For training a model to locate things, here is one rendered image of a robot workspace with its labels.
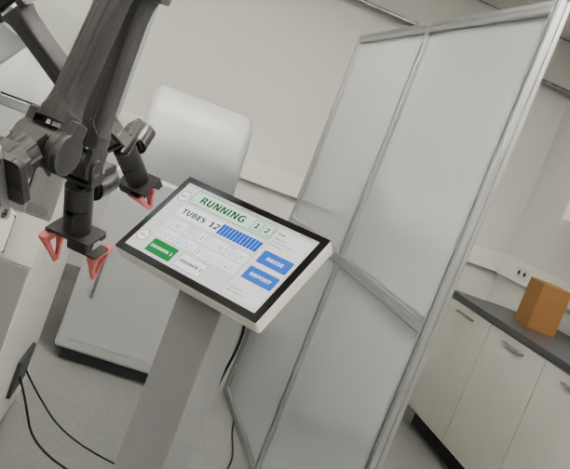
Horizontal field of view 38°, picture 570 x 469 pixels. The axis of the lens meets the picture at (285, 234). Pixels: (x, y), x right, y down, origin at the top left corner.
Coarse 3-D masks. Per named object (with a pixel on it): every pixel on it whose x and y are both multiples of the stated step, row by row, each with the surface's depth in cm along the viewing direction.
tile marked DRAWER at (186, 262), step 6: (180, 258) 217; (186, 258) 216; (192, 258) 216; (174, 264) 215; (180, 264) 215; (186, 264) 215; (192, 264) 214; (198, 264) 214; (204, 264) 213; (186, 270) 213; (192, 270) 213; (198, 270) 212; (204, 270) 212
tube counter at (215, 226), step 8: (208, 224) 224; (216, 224) 223; (224, 224) 222; (216, 232) 221; (224, 232) 220; (232, 232) 220; (240, 232) 219; (232, 240) 218; (240, 240) 217; (248, 240) 217; (256, 240) 216; (248, 248) 215; (256, 248) 214
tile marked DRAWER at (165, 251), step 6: (156, 240) 223; (150, 246) 222; (156, 246) 221; (162, 246) 221; (168, 246) 221; (156, 252) 220; (162, 252) 219; (168, 252) 219; (174, 252) 218; (162, 258) 218; (168, 258) 217
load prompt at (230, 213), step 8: (200, 192) 233; (192, 200) 231; (200, 200) 231; (208, 200) 230; (216, 200) 230; (208, 208) 228; (216, 208) 227; (224, 208) 227; (232, 208) 226; (224, 216) 225; (232, 216) 224; (240, 216) 224; (248, 216) 223; (240, 224) 221; (248, 224) 221; (256, 224) 220; (264, 224) 220; (272, 224) 219; (256, 232) 218; (264, 232) 218; (272, 232) 217
